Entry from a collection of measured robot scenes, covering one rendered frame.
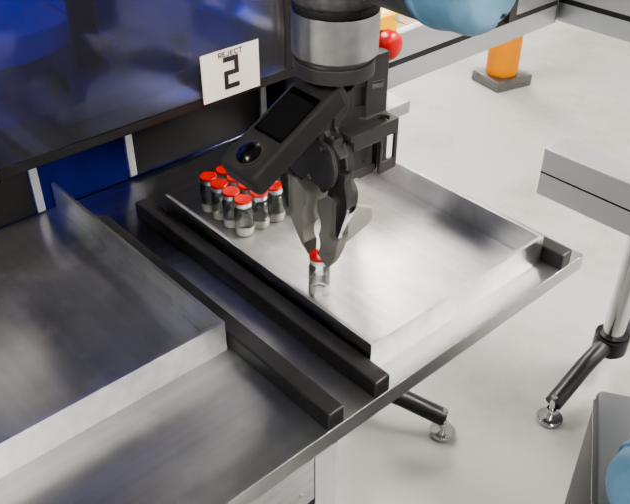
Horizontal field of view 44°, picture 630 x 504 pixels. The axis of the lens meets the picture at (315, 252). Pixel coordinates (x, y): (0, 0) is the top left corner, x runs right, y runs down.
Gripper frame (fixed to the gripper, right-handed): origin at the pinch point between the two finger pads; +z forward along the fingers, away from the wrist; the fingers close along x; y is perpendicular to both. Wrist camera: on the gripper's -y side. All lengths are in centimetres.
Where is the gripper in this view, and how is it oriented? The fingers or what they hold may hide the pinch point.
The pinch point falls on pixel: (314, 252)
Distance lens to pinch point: 78.9
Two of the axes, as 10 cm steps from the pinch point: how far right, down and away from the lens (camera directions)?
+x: -6.7, -4.4, 6.0
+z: -0.1, 8.1, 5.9
